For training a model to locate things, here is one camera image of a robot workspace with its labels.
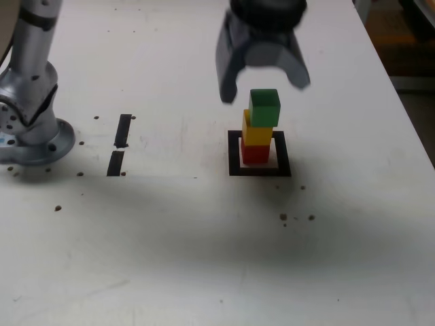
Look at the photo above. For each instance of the black tape square outline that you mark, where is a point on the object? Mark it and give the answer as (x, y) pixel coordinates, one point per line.
(258, 172)

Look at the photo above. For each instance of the red cube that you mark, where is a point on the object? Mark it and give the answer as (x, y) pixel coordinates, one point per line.
(255, 154)

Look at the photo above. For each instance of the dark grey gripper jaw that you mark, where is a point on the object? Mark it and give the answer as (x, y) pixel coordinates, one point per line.
(227, 68)

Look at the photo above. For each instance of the black tape strip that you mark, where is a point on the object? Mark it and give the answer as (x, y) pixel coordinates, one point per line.
(122, 132)

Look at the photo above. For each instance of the yellow cube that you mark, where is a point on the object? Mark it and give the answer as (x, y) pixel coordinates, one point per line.
(258, 136)

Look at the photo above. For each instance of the grey metal post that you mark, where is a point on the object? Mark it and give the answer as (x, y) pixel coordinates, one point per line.
(363, 8)

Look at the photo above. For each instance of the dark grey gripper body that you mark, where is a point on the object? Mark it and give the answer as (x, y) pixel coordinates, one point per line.
(272, 37)

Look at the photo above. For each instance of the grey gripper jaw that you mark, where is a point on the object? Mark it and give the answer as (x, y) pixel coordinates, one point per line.
(295, 68)

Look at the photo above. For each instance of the grey metal bar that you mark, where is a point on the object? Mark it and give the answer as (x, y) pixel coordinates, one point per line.
(414, 83)

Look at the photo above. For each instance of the green cube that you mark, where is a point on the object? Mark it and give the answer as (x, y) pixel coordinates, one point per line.
(265, 110)

